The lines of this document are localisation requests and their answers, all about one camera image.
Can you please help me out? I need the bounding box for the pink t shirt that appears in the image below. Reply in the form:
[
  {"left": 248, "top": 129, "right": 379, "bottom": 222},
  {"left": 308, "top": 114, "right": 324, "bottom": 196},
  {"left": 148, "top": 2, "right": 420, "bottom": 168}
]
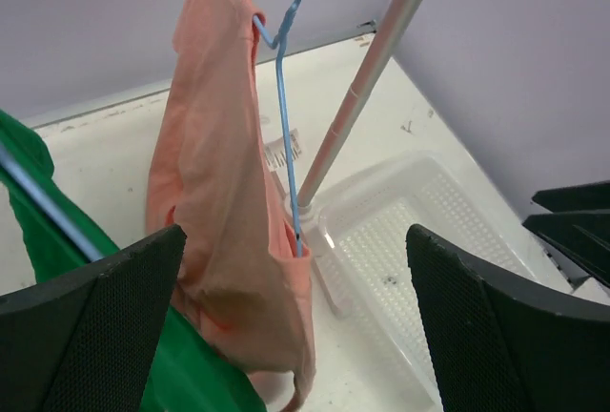
[{"left": 146, "top": 0, "right": 315, "bottom": 411}]

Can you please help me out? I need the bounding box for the blue hanger with green shirt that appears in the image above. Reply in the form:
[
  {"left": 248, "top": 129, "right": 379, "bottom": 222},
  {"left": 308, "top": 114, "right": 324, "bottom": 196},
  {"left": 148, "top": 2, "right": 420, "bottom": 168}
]
[{"left": 1, "top": 144, "right": 104, "bottom": 262}]

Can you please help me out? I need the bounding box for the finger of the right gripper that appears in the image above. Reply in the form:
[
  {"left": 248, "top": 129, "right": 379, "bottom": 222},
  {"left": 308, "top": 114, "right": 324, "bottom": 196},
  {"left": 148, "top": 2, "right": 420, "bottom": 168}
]
[{"left": 523, "top": 181, "right": 609, "bottom": 286}]

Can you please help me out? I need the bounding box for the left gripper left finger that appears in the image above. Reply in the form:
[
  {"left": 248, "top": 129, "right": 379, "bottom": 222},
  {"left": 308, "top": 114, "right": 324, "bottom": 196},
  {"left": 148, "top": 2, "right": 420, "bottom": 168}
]
[{"left": 1, "top": 226, "right": 186, "bottom": 411}]

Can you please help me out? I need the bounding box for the green t shirt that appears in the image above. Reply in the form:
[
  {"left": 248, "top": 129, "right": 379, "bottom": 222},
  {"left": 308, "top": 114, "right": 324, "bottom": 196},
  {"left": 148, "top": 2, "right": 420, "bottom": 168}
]
[{"left": 1, "top": 114, "right": 265, "bottom": 411}]

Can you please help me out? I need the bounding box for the blue hanger of pink shirt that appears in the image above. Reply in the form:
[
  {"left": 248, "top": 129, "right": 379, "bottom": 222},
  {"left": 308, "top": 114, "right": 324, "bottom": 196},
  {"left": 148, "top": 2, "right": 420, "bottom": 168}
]
[{"left": 253, "top": 0, "right": 303, "bottom": 258}]

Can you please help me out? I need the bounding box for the metal clothes rack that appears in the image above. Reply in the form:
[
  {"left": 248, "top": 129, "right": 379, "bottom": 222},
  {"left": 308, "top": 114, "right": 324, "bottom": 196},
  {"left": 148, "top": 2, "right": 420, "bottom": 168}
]
[{"left": 283, "top": 0, "right": 449, "bottom": 318}]

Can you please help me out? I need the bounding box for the clear plastic basket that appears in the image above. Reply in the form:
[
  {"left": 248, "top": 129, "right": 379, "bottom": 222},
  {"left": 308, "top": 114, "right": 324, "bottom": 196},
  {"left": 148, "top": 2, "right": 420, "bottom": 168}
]
[{"left": 316, "top": 152, "right": 571, "bottom": 411}]

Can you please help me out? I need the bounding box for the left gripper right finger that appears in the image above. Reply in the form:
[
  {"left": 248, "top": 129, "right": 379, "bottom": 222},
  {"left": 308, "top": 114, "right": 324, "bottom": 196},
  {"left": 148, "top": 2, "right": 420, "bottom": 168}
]
[{"left": 406, "top": 224, "right": 609, "bottom": 411}]

